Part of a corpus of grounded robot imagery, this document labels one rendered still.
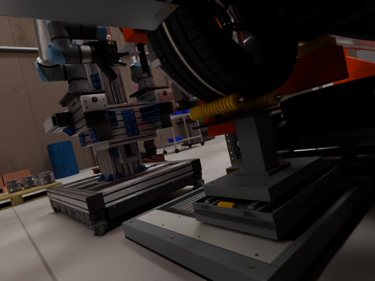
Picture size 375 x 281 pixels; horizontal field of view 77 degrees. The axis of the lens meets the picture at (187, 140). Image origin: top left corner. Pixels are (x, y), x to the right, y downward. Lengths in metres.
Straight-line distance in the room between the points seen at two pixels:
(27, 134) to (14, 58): 2.36
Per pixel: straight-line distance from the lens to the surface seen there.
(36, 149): 8.76
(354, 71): 3.27
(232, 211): 0.82
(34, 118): 8.90
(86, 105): 1.44
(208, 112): 0.93
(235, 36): 1.32
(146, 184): 1.53
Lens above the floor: 0.45
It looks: 2 degrees down
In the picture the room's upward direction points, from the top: 13 degrees counter-clockwise
